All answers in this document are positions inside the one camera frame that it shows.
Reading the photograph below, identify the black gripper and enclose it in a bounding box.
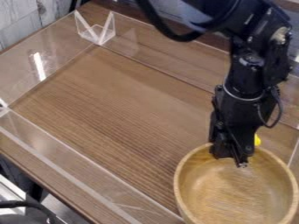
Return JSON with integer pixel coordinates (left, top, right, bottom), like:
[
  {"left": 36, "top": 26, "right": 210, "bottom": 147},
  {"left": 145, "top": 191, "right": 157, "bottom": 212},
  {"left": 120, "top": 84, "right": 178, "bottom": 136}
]
[{"left": 208, "top": 85, "right": 279, "bottom": 167}]

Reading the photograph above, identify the yellow lemon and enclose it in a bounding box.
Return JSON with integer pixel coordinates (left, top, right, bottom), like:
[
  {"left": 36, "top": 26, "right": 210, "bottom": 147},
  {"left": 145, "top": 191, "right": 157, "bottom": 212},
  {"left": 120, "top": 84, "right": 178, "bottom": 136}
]
[{"left": 255, "top": 134, "right": 262, "bottom": 146}]

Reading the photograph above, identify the brown wooden bowl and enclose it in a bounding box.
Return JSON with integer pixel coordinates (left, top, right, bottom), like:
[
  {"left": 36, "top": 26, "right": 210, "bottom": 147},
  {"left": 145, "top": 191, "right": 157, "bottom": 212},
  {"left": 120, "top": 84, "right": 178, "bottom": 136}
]
[{"left": 172, "top": 144, "right": 299, "bottom": 224}]

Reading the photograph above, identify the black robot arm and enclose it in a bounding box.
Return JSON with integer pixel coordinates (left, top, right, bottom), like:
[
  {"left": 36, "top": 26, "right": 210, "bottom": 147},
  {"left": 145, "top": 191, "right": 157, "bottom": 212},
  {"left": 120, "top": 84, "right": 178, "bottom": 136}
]
[{"left": 180, "top": 0, "right": 292, "bottom": 167}]

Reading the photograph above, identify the clear acrylic corner bracket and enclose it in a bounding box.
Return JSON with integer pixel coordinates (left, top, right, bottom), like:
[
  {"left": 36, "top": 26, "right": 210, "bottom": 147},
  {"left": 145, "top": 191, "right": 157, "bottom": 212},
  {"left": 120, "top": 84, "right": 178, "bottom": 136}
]
[{"left": 73, "top": 11, "right": 116, "bottom": 46}]

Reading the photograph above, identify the black table frame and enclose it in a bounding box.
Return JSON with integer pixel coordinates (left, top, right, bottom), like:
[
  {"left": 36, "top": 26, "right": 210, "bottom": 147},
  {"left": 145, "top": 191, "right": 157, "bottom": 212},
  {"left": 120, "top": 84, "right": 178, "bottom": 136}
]
[{"left": 0, "top": 156, "right": 91, "bottom": 224}]

